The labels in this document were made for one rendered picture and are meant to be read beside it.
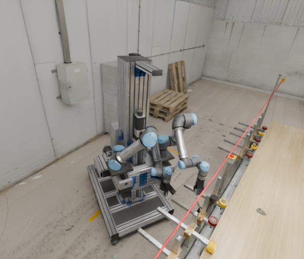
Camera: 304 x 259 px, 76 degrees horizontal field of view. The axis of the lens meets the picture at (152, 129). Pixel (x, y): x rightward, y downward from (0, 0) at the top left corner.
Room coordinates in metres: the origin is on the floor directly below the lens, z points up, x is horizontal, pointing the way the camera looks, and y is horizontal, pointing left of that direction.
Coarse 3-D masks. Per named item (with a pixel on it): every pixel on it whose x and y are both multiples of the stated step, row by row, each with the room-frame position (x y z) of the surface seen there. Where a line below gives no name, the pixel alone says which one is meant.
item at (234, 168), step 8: (240, 160) 2.20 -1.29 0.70; (232, 168) 2.01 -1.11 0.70; (232, 176) 1.86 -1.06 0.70; (224, 184) 1.70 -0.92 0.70; (208, 208) 1.34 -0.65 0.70; (208, 216) 1.25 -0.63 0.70; (200, 232) 1.09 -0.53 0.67; (184, 240) 0.98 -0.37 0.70; (192, 240) 0.99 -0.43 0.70; (184, 248) 0.92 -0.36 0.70; (184, 256) 0.85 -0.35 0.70
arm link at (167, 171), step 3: (165, 168) 1.36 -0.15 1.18; (168, 168) 1.36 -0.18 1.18; (171, 168) 1.36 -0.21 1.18; (165, 171) 1.33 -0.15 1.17; (168, 171) 1.32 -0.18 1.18; (171, 171) 1.33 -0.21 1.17; (165, 174) 1.32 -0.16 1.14; (168, 174) 1.31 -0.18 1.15; (171, 174) 1.33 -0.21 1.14; (165, 177) 1.32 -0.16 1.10; (168, 177) 1.32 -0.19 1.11; (171, 177) 1.34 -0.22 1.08
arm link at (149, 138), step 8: (152, 128) 1.40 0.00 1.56; (144, 136) 1.30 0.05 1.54; (152, 136) 1.30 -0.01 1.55; (136, 144) 1.33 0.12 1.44; (144, 144) 1.28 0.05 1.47; (152, 144) 1.29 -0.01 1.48; (120, 152) 1.40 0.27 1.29; (128, 152) 1.32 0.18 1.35; (136, 152) 1.32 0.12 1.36; (112, 160) 1.31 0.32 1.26; (120, 160) 1.31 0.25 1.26; (112, 168) 1.30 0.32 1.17
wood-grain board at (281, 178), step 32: (288, 128) 2.93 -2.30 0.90; (256, 160) 1.96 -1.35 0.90; (288, 160) 2.02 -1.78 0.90; (256, 192) 1.43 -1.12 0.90; (288, 192) 1.46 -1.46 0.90; (224, 224) 1.03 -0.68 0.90; (256, 224) 1.06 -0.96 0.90; (288, 224) 1.09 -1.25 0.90; (224, 256) 0.77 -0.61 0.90; (256, 256) 0.79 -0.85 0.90; (288, 256) 0.81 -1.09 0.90
